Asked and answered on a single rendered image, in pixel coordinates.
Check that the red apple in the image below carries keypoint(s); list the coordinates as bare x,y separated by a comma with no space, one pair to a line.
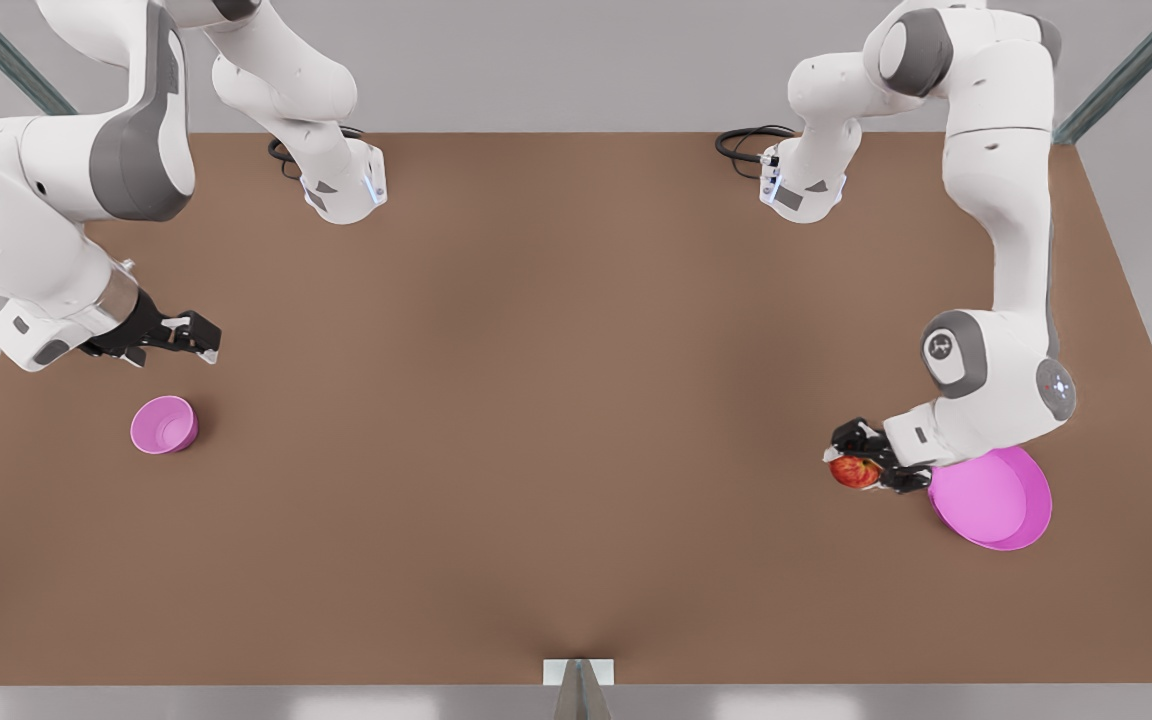
854,471

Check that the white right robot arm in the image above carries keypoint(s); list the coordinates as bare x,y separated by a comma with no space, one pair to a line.
56,180

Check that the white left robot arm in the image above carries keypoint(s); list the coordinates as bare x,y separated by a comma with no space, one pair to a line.
1001,200

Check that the pink bowl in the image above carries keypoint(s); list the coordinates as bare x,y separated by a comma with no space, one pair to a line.
164,425

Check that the pink plate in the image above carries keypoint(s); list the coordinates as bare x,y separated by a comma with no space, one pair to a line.
992,500

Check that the silver frame post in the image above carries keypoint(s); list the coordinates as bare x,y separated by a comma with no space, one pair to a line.
1131,68
577,690
6,55

